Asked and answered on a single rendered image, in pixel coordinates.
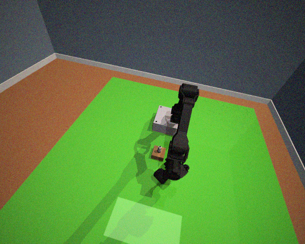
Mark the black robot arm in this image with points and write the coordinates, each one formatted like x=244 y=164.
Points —
x=181 y=114

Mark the brown wooden block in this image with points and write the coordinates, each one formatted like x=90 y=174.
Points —
x=158 y=156

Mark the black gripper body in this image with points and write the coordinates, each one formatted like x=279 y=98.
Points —
x=160 y=175

